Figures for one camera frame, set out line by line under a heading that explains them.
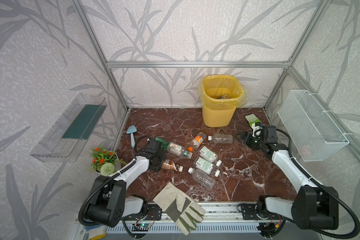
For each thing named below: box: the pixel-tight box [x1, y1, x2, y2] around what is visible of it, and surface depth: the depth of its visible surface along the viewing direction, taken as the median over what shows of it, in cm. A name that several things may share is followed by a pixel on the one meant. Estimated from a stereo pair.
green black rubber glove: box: [245, 113, 262, 129], surface depth 114 cm
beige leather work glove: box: [152, 182, 206, 235], surface depth 76 cm
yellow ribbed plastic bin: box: [201, 75, 244, 128], surface depth 103 cm
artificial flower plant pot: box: [90, 146, 121, 177], surface depth 78 cm
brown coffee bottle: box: [161, 159, 184, 172], surface depth 87 cm
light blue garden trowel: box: [126, 125, 137, 148], surface depth 107 cm
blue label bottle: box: [217, 94, 231, 100], surface depth 109 cm
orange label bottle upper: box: [188, 131, 207, 153], surface depth 98 cm
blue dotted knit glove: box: [84, 224, 106, 240], surface depth 69 cm
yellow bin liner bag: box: [198, 75, 248, 108], surface depth 101 cm
